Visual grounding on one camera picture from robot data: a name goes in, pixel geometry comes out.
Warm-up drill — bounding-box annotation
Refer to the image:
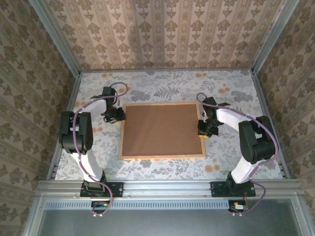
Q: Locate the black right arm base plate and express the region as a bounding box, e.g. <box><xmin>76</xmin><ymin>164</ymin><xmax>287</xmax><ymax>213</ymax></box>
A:
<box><xmin>210</xmin><ymin>181</ymin><xmax>256</xmax><ymax>198</ymax></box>

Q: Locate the small circuit board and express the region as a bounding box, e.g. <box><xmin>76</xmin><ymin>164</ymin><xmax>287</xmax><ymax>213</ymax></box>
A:
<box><xmin>227</xmin><ymin>199</ymin><xmax>248</xmax><ymax>213</ymax></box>
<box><xmin>91</xmin><ymin>201</ymin><xmax>111</xmax><ymax>214</ymax></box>

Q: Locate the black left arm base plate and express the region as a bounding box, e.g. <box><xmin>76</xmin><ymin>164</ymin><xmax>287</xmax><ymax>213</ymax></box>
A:
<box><xmin>80</xmin><ymin>181</ymin><xmax>124</xmax><ymax>198</ymax></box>

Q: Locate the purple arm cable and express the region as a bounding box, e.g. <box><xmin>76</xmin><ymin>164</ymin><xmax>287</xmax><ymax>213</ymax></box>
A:
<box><xmin>196</xmin><ymin>92</ymin><xmax>280</xmax><ymax>217</ymax></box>
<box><xmin>73</xmin><ymin>82</ymin><xmax>128</xmax><ymax>217</ymax></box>

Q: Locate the grey slotted cable duct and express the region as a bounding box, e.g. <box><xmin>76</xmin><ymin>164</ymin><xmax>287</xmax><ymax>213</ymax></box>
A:
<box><xmin>45</xmin><ymin>200</ymin><xmax>230</xmax><ymax>210</ymax></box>

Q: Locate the aluminium table end rail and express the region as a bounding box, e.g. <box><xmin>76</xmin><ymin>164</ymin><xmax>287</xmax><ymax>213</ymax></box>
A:
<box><xmin>80</xmin><ymin>68</ymin><xmax>254</xmax><ymax>74</ymax></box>

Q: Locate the grey metal panel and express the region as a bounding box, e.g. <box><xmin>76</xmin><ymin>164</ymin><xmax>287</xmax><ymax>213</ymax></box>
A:
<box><xmin>36</xmin><ymin>208</ymin><xmax>305</xmax><ymax>236</ymax></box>

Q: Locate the aluminium table side rail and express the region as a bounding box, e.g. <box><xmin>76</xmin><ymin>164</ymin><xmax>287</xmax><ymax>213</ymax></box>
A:
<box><xmin>46</xmin><ymin>73</ymin><xmax>82</xmax><ymax>180</ymax></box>
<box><xmin>251</xmin><ymin>71</ymin><xmax>291</xmax><ymax>179</ymax></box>

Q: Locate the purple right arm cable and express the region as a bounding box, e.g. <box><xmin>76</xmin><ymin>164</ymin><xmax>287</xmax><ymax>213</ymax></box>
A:
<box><xmin>196</xmin><ymin>92</ymin><xmax>280</xmax><ymax>217</ymax></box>

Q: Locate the light wooden picture frame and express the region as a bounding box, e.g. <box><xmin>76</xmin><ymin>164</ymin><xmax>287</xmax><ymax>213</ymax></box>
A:
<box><xmin>118</xmin><ymin>101</ymin><xmax>207</xmax><ymax>161</ymax></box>

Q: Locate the aluminium mounting rail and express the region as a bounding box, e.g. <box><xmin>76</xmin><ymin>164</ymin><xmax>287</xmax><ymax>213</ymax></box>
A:
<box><xmin>35</xmin><ymin>179</ymin><xmax>302</xmax><ymax>198</ymax></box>

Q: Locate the aluminium corner post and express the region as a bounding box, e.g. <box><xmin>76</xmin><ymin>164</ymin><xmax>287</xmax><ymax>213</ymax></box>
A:
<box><xmin>251</xmin><ymin>0</ymin><xmax>300</xmax><ymax>74</ymax></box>
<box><xmin>29</xmin><ymin>0</ymin><xmax>82</xmax><ymax>77</ymax></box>

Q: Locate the brown backing board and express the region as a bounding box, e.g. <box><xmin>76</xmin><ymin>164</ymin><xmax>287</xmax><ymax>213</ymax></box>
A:
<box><xmin>122</xmin><ymin>103</ymin><xmax>204</xmax><ymax>157</ymax></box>

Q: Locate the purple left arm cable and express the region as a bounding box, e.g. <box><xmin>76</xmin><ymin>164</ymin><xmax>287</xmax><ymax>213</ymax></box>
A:
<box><xmin>73</xmin><ymin>82</ymin><xmax>128</xmax><ymax>217</ymax></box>

